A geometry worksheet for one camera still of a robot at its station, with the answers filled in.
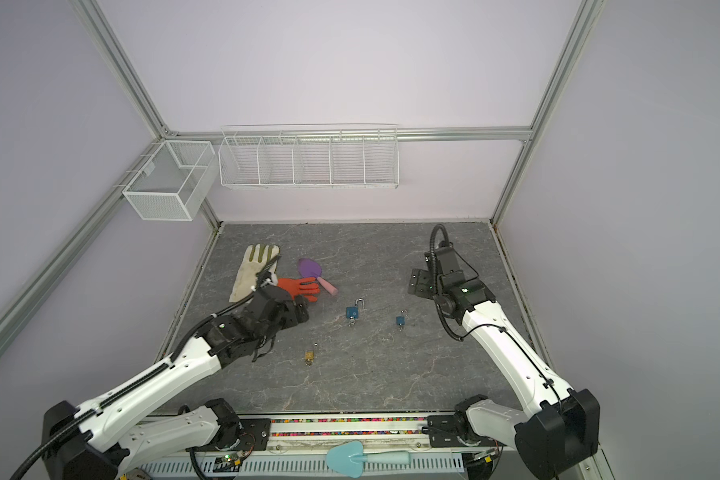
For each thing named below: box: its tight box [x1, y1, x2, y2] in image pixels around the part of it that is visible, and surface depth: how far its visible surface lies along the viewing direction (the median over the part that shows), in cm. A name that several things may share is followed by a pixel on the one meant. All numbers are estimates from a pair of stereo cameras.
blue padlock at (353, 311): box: [346, 298, 365, 319], surface depth 97 cm
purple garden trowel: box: [298, 258, 339, 296], surface depth 108 cm
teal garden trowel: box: [326, 441, 411, 478], surface depth 72 cm
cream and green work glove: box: [229, 244, 280, 303], surface depth 110 cm
